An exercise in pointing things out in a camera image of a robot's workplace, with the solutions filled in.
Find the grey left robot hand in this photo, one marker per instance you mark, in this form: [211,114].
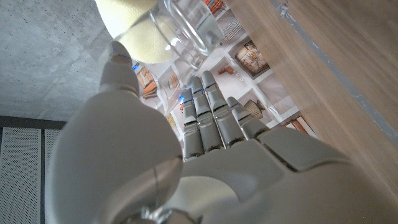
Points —
[124,149]

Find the pale yellow sponge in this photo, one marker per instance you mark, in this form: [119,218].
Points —
[124,15]

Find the clear glass cup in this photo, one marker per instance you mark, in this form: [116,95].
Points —
[192,34]

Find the dark perforated metal panel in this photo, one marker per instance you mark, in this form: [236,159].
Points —
[21,174]

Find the printed bookshelf backdrop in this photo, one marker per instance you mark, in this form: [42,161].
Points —
[252,59]

